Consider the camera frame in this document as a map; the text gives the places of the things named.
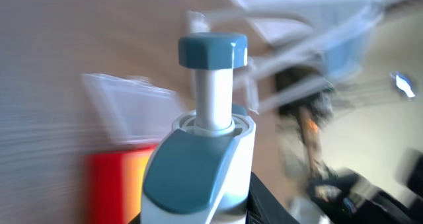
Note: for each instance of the white pipette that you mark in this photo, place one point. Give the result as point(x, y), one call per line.
point(198, 171)

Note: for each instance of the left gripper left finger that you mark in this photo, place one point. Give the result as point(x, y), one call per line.
point(138, 221)

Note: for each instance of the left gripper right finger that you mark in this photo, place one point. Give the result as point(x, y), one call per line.
point(264, 207)

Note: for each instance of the red and yellow tip box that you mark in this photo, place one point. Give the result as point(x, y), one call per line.
point(109, 184)

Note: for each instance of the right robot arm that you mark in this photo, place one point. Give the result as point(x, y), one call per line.
point(304, 92)

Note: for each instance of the white and blue stand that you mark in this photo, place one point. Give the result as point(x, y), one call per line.
point(343, 49)

